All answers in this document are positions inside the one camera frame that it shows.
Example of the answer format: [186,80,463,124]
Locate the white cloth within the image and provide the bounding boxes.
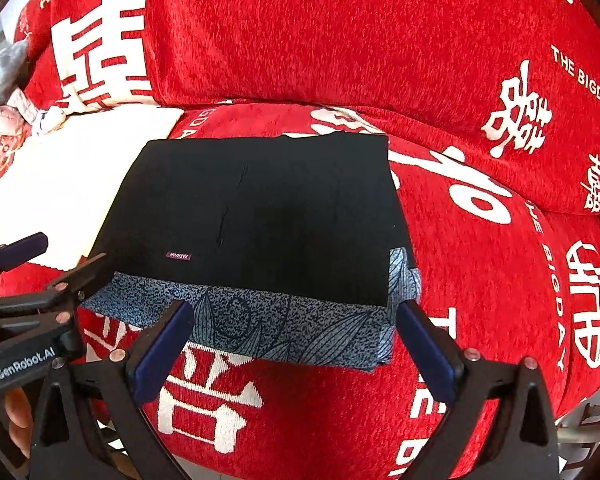
[0,105,186,271]

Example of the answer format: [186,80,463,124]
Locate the white black garment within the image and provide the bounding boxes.
[30,105,67,137]

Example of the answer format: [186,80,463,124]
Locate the dark metal frame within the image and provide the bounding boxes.
[555,385,600,480]

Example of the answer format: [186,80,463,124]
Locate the black pants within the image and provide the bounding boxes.
[91,132,416,308]

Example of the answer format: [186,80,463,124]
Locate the red printed sofa back cushion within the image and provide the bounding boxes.
[22,0,600,217]

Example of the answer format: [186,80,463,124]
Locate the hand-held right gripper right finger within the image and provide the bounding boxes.
[396,300,561,480]

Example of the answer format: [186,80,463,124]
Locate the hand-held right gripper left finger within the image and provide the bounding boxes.
[29,300,196,480]

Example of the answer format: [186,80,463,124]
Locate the person's left hand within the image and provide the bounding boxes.
[7,387,35,456]

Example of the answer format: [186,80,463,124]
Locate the blue patterned folded cloth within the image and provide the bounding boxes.
[80,246,423,373]

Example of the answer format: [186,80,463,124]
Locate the grey garment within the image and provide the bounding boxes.
[0,40,31,106]

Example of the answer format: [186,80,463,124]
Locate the red patterned cushion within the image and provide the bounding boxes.
[0,130,32,183]

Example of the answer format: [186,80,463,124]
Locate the red printed sofa seat cover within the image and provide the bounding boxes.
[0,102,600,480]

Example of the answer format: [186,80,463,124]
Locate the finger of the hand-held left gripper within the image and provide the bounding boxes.
[0,232,49,296]
[47,253,110,303]

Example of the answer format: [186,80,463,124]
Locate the pink white garment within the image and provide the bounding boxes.
[0,92,41,135]

